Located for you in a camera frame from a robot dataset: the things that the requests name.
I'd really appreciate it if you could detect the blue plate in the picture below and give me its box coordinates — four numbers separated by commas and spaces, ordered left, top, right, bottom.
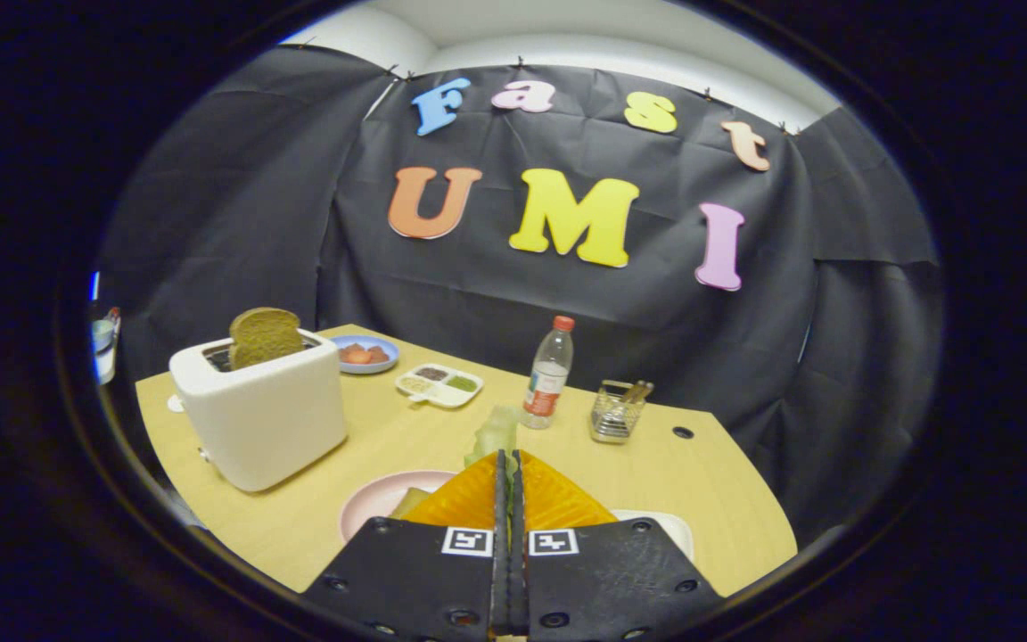
330, 334, 400, 375

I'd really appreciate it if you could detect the clear bottle with red cap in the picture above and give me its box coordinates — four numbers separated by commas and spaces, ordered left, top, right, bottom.
522, 315, 576, 431

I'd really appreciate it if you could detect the white toaster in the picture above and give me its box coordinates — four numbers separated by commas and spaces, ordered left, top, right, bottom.
168, 328, 349, 493

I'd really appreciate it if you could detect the green lettuce leaf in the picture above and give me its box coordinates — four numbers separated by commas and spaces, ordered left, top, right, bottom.
464, 406, 522, 482

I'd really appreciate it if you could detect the brown toast slice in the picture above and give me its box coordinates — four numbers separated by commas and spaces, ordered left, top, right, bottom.
228, 307, 306, 371

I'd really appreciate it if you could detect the pink plate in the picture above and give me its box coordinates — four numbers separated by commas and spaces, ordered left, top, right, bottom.
339, 469, 459, 543

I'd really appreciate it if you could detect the white divided condiment tray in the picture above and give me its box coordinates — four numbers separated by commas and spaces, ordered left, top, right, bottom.
395, 363, 484, 409

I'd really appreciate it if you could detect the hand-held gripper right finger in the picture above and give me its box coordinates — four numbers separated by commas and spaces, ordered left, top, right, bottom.
510, 449, 725, 642

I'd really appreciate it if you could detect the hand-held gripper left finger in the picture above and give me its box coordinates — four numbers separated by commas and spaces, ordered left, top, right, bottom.
300, 449, 511, 642

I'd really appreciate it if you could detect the wire mesh utensil holder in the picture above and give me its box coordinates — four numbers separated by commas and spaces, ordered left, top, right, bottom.
590, 379, 648, 445

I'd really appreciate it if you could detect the white square plate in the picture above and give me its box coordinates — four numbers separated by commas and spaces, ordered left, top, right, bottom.
612, 509, 695, 563

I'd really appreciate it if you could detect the white and red object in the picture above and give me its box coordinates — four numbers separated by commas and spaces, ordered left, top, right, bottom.
91, 306, 121, 385

